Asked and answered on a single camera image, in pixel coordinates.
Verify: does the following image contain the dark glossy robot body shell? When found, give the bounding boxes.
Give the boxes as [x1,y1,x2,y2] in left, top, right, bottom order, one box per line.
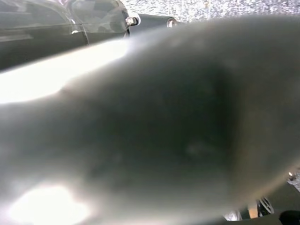
[0,0,185,73]

